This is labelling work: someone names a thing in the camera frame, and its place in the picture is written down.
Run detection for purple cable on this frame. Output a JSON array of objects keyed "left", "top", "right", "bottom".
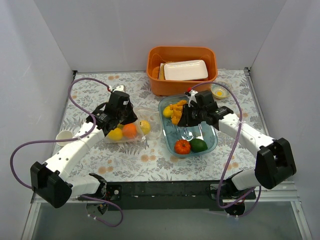
[
  {"left": 9, "top": 77, "right": 125, "bottom": 228},
  {"left": 188, "top": 82, "right": 262, "bottom": 218}
]

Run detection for clear zip top bag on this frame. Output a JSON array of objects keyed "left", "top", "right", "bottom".
[{"left": 104, "top": 107, "right": 162, "bottom": 144}]

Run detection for small patterned bowl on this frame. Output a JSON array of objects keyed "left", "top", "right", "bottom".
[{"left": 210, "top": 82, "right": 231, "bottom": 100}]

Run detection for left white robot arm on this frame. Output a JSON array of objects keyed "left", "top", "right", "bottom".
[{"left": 30, "top": 90, "right": 138, "bottom": 208}]

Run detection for floral tablecloth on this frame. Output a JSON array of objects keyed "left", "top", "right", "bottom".
[{"left": 61, "top": 69, "right": 266, "bottom": 182}]

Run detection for clear blue glass dish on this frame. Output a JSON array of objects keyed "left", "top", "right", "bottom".
[{"left": 158, "top": 94, "right": 218, "bottom": 158}]

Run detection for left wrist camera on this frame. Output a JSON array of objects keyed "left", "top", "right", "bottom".
[{"left": 107, "top": 85, "right": 126, "bottom": 93}]

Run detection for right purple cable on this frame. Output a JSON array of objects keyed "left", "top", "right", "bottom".
[{"left": 188, "top": 82, "right": 262, "bottom": 218}]

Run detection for bright yellow lemon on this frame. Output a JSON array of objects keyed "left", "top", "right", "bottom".
[{"left": 107, "top": 127, "right": 123, "bottom": 142}]

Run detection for yellow mango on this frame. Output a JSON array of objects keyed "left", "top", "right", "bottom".
[{"left": 162, "top": 105, "right": 173, "bottom": 118}]

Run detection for pale yellow lemon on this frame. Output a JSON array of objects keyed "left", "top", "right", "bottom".
[{"left": 139, "top": 120, "right": 151, "bottom": 135}]

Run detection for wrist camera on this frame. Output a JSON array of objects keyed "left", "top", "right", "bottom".
[
  {"left": 184, "top": 87, "right": 198, "bottom": 107},
  {"left": 107, "top": 85, "right": 126, "bottom": 93}
]

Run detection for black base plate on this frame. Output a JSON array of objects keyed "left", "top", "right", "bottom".
[{"left": 95, "top": 180, "right": 248, "bottom": 211}]

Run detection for orange fruit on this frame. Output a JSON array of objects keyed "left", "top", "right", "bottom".
[{"left": 122, "top": 123, "right": 137, "bottom": 139}]

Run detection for tan plates in basin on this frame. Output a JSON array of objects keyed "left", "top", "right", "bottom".
[{"left": 152, "top": 62, "right": 169, "bottom": 80}]

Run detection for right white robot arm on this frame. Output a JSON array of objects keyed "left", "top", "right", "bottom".
[{"left": 177, "top": 90, "right": 297, "bottom": 199}]

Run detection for small orange pumpkin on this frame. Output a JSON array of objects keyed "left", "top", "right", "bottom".
[{"left": 174, "top": 139, "right": 191, "bottom": 155}]

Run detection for white cup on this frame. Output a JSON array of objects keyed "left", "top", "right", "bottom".
[{"left": 55, "top": 130, "right": 74, "bottom": 147}]

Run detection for orange plastic basin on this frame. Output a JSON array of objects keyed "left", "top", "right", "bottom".
[{"left": 146, "top": 46, "right": 218, "bottom": 96}]

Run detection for white rectangular tray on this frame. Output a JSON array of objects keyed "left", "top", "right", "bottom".
[{"left": 163, "top": 59, "right": 209, "bottom": 81}]

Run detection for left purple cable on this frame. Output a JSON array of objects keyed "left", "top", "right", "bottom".
[{"left": 9, "top": 77, "right": 125, "bottom": 228}]

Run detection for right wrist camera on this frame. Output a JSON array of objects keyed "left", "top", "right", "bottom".
[{"left": 184, "top": 87, "right": 198, "bottom": 107}]

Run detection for brown fried chicken piece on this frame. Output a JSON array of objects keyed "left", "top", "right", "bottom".
[{"left": 169, "top": 100, "right": 188, "bottom": 126}]

